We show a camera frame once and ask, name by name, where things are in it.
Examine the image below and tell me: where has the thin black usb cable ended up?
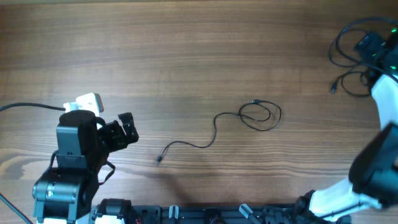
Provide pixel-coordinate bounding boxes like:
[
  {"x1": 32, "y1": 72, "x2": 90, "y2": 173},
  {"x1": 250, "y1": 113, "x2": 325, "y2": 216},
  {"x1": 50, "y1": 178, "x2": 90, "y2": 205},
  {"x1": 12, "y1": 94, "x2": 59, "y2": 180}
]
[{"x1": 154, "y1": 99, "x2": 283, "y2": 166}]

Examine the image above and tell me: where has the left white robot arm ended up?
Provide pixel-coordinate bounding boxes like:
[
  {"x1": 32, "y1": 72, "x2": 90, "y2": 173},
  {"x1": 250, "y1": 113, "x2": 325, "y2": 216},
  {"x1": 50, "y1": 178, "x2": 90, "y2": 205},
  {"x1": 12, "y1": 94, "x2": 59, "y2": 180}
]
[{"x1": 32, "y1": 110, "x2": 139, "y2": 223}]

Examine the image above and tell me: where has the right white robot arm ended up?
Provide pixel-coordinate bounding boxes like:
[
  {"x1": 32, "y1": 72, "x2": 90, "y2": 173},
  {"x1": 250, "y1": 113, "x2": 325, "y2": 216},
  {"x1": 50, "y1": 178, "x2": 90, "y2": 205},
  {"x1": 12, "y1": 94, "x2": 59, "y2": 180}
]
[{"x1": 290, "y1": 29, "x2": 397, "y2": 223}]

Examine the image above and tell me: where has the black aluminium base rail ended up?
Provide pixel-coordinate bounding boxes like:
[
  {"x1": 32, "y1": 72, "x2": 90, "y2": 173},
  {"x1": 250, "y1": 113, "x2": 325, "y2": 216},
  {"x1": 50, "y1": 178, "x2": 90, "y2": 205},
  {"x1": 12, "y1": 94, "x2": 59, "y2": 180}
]
[{"x1": 132, "y1": 204, "x2": 326, "y2": 224}]

